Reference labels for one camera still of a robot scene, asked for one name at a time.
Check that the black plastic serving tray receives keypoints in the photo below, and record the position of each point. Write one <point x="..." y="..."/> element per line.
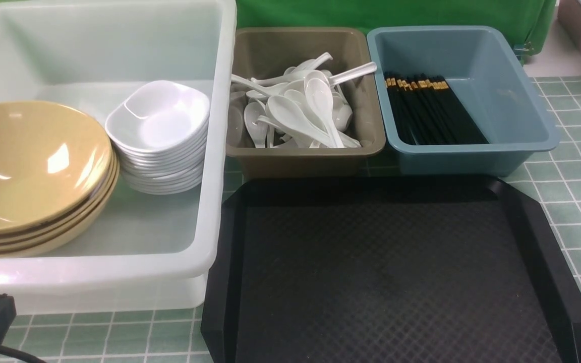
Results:
<point x="439" y="268"/>

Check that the bundle of black chopsticks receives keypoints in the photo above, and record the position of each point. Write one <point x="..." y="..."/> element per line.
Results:
<point x="426" y="111"/>

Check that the blue plastic chopstick bin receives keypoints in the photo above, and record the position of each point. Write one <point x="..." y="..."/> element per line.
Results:
<point x="483" y="71"/>

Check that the large white plastic tub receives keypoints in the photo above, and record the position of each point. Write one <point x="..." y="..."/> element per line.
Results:
<point x="144" y="252"/>

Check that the white ceramic soup spoon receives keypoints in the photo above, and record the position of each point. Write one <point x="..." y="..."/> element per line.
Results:
<point x="320" y="100"/>

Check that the small white square dish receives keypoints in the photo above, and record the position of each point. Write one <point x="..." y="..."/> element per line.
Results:
<point x="158" y="117"/>

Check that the green cloth backdrop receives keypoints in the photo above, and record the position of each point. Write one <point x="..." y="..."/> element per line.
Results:
<point x="522" y="23"/>

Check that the stack of white dishes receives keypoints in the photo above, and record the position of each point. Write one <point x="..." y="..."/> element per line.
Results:
<point x="168" y="173"/>

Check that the pile of white spoons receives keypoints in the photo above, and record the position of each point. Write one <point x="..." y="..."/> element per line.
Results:
<point x="279" y="105"/>

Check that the stacked yellow bowl bottom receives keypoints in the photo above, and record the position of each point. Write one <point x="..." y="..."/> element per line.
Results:
<point x="83" y="232"/>

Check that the yellow noodle bowl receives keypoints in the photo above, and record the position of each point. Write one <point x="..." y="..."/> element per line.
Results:
<point x="51" y="157"/>

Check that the stacked yellow bowl middle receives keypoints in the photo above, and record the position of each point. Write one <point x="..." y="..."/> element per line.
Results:
<point x="103" y="209"/>

